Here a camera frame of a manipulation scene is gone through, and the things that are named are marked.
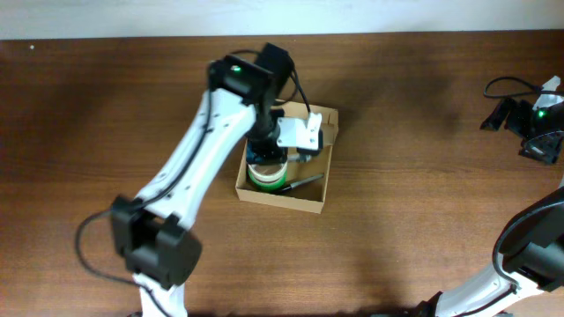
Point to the black white marker pen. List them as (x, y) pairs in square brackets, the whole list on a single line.
[(296, 184)]

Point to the clear black ballpoint pen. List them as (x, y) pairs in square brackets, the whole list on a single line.
[(299, 158)]

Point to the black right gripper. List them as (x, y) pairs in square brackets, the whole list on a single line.
[(516, 121)]

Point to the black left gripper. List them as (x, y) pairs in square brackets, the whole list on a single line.
[(266, 153)]

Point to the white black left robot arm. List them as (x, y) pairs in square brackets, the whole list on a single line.
[(152, 232)]

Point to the green tape roll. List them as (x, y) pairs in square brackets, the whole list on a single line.
[(268, 186)]

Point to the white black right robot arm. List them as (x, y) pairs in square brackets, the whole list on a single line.
[(527, 257)]

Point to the brown cardboard box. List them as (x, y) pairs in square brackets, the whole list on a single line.
[(308, 197)]

